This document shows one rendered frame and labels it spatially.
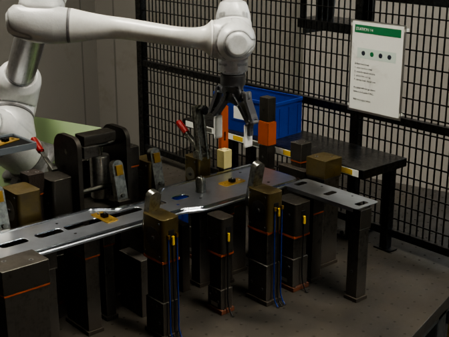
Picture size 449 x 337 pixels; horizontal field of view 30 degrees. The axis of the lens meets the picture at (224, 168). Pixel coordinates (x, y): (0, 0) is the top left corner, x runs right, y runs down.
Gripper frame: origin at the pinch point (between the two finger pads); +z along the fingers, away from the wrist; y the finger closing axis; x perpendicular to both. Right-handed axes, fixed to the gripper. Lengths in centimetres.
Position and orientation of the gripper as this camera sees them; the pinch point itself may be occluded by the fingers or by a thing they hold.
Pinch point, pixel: (232, 138)
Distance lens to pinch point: 254.0
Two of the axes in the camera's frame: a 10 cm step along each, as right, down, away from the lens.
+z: 0.0, 9.5, 3.0
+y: 6.6, 2.2, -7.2
